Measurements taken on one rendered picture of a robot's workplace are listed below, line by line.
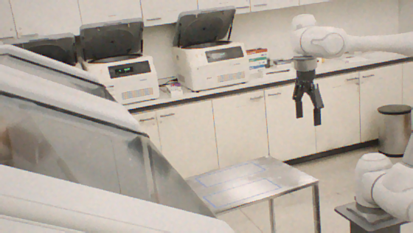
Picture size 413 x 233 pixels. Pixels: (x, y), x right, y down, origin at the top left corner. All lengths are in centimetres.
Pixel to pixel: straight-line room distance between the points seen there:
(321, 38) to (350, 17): 382
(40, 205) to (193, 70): 357
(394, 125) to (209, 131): 176
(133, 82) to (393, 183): 247
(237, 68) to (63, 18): 152
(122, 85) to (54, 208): 342
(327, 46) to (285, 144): 294
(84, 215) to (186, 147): 365
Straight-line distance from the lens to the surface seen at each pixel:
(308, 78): 186
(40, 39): 392
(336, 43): 166
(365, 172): 213
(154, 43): 455
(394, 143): 479
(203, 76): 405
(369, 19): 563
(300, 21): 182
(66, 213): 50
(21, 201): 49
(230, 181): 234
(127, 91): 392
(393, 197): 198
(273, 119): 439
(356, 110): 488
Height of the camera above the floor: 175
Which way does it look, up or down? 16 degrees down
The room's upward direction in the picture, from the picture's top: 7 degrees counter-clockwise
